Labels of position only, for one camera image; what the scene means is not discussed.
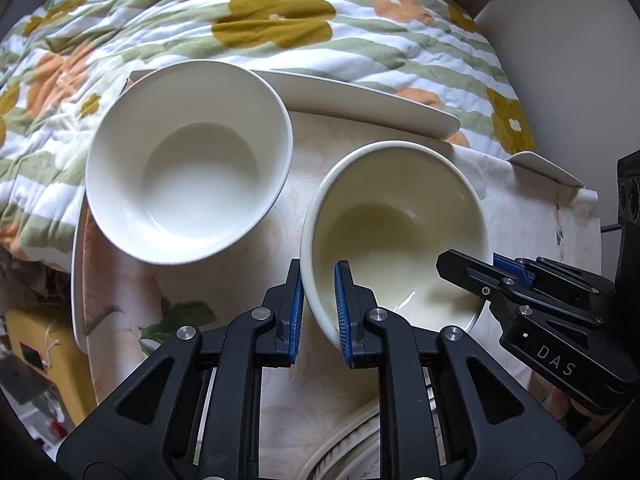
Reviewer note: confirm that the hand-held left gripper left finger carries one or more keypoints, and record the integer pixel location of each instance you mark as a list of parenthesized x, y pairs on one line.
[(296, 310)]

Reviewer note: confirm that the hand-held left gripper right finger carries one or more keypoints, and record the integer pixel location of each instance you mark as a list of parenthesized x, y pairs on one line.
[(344, 310)]

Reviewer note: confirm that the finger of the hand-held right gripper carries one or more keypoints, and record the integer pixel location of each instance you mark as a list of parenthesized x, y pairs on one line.
[(515, 271), (470, 272)]

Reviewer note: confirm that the cream bowl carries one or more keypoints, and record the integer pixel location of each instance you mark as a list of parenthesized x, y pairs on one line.
[(400, 220)]

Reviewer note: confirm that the white plate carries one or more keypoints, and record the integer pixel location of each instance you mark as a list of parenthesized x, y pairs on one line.
[(360, 460)]

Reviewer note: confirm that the white tray with floral cloth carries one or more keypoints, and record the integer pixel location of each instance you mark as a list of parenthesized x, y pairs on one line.
[(305, 160)]

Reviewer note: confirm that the white bowl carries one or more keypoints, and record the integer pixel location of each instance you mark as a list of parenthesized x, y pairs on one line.
[(190, 170)]

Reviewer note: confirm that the yellow box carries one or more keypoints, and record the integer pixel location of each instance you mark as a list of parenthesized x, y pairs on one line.
[(35, 330)]

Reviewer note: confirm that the floral striped blanket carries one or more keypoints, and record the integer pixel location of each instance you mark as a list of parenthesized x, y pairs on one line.
[(280, 25)]

